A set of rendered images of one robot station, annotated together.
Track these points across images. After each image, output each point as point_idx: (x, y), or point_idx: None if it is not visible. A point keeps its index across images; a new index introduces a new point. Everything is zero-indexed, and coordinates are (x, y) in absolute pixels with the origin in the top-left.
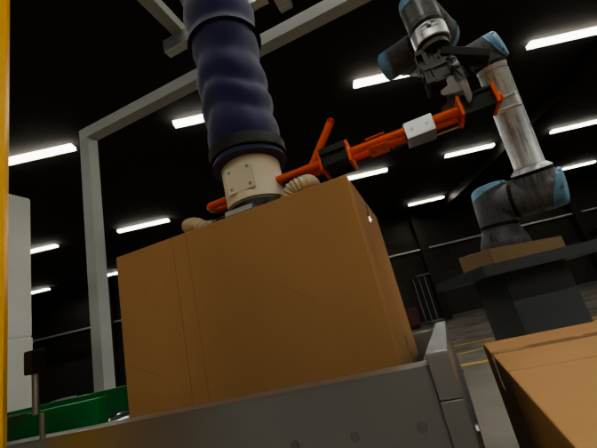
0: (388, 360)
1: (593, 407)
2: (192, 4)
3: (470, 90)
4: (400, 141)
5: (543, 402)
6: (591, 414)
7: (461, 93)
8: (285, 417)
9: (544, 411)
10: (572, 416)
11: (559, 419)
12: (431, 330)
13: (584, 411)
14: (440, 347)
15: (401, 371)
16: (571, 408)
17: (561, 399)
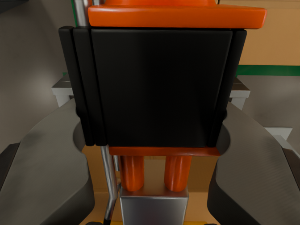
0: None
1: (275, 53)
2: None
3: (243, 111)
4: None
5: (260, 63)
6: (280, 56)
7: (89, 170)
8: None
9: (268, 64)
10: (278, 60)
11: (277, 63)
12: (68, 97)
13: (276, 56)
14: (241, 93)
15: (243, 104)
16: (272, 58)
17: (262, 58)
